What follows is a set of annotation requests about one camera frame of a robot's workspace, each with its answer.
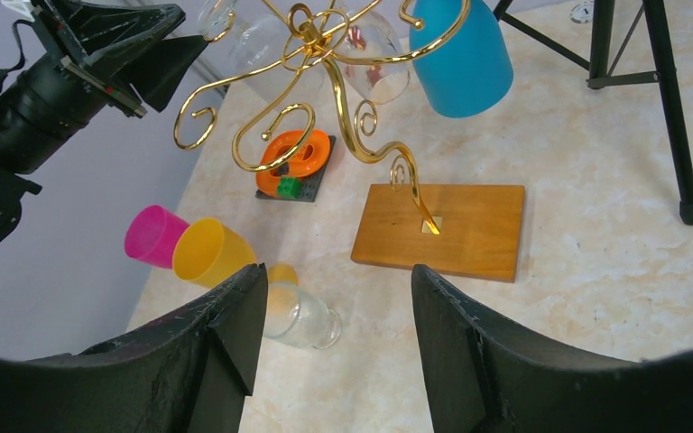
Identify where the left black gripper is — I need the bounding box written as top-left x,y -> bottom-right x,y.
31,1 -> 208,117

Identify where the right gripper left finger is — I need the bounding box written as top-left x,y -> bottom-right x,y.
0,264 -> 268,432

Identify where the black music stand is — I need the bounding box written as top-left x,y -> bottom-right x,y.
492,0 -> 693,227

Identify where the clear wine glass back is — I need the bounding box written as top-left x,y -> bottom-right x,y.
334,5 -> 412,106

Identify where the gold wine glass rack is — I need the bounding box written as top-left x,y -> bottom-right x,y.
172,0 -> 527,284

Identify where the blue wine glass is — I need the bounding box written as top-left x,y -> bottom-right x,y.
412,0 -> 513,118

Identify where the clear wine glass front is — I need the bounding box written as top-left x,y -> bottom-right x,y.
263,282 -> 342,350

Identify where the dark plate with blocks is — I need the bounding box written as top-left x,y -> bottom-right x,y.
254,134 -> 338,205

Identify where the pink wine glass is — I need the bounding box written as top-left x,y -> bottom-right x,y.
124,205 -> 189,269

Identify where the clear wine glass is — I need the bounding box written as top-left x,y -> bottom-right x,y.
197,1 -> 325,105
263,282 -> 342,350
334,5 -> 412,106

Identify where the yellow wine glass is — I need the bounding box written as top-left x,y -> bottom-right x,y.
171,217 -> 300,290

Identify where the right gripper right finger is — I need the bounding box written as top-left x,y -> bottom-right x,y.
411,264 -> 693,432

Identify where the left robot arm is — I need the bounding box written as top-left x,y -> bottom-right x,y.
0,1 -> 207,243

